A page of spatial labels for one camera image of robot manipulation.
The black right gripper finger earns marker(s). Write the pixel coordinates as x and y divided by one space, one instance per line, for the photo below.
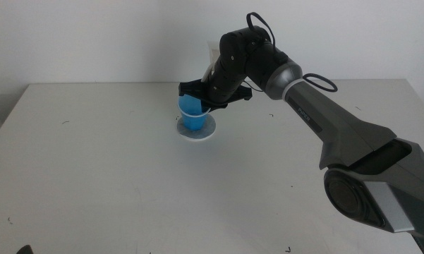
215 105
190 89

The blue plastic cup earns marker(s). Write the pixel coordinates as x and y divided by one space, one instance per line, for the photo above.
193 119

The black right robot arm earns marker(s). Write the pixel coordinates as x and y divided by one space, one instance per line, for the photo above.
338 130

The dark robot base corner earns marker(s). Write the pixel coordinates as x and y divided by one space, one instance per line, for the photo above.
24 250

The round grey cup mat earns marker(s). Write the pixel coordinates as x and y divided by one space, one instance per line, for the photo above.
209 131

